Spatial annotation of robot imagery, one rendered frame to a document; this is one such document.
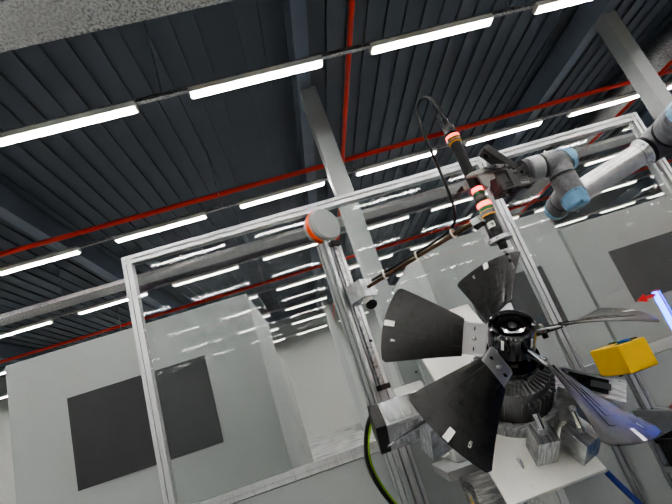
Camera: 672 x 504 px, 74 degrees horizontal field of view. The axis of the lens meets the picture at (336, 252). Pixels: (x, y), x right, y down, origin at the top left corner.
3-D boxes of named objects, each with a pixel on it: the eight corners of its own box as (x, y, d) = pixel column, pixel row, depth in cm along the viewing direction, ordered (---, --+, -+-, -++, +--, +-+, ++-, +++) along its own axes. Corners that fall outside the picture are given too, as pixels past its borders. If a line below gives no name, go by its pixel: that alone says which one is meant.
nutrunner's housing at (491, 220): (495, 252, 128) (435, 121, 142) (502, 251, 130) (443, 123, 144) (506, 246, 125) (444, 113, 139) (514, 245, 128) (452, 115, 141)
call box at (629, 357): (603, 381, 153) (588, 351, 156) (629, 372, 154) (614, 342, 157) (633, 378, 137) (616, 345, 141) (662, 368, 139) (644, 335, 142)
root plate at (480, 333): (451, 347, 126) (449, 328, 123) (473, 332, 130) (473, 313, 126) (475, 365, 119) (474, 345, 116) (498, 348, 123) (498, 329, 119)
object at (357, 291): (349, 307, 176) (342, 287, 178) (362, 305, 180) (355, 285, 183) (365, 298, 169) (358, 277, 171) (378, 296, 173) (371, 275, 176)
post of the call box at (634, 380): (641, 410, 143) (622, 372, 147) (649, 407, 144) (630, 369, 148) (647, 410, 141) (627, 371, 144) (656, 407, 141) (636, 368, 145)
